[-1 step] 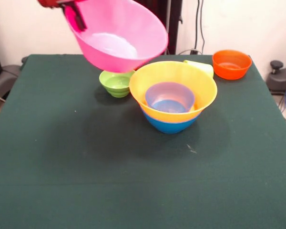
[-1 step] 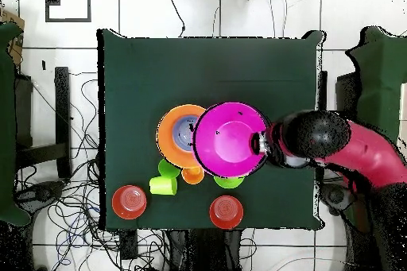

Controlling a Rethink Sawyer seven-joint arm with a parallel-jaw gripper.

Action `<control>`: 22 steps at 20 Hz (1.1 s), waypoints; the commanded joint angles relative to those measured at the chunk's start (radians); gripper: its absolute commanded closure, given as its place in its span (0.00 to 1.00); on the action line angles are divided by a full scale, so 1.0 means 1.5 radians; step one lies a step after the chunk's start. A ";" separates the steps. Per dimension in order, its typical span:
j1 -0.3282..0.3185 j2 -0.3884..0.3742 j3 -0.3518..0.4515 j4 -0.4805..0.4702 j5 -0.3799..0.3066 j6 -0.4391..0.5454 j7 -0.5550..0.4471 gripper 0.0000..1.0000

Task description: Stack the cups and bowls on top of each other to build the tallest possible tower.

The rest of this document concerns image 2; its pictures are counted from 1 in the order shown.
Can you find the green cup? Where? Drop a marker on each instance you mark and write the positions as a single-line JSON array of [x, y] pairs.
[[167, 171]]

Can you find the red-orange bowl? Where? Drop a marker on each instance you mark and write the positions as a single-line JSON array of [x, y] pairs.
[[225, 212], [128, 202]]

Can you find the large orange bowl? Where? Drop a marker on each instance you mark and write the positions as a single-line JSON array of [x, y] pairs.
[[165, 144]]

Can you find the cardboard box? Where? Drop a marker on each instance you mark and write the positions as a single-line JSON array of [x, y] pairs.
[[16, 42]]

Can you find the small blue bowl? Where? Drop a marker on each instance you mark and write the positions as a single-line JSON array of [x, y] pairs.
[[182, 134]]

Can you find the black power strip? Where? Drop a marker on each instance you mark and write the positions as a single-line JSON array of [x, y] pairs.
[[128, 245]]

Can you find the dark green tablecloth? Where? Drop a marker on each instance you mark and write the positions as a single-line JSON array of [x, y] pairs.
[[206, 61]]

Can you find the grey pedestal foot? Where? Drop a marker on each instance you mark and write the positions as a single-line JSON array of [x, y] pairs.
[[334, 198], [44, 191]]

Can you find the green covered side table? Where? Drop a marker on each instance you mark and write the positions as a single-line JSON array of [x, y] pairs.
[[6, 124], [381, 77]]

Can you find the orange cup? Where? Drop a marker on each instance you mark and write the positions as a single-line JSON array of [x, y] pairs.
[[193, 177]]

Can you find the lime yellow cup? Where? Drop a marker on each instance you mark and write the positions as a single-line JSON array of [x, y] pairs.
[[162, 186]]

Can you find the large pink bowl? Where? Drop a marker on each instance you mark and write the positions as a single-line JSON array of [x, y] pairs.
[[222, 118]]

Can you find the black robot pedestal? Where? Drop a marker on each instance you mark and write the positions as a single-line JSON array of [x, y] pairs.
[[206, 248]]

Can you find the small green bowl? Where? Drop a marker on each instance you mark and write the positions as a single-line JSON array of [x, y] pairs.
[[229, 182]]

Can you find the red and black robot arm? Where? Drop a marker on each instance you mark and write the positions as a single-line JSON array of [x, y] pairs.
[[365, 150]]

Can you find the black square floor frame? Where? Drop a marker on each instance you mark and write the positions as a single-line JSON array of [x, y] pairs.
[[47, 4]]

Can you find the black stand frame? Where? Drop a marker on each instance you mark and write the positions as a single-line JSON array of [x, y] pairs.
[[62, 109]]

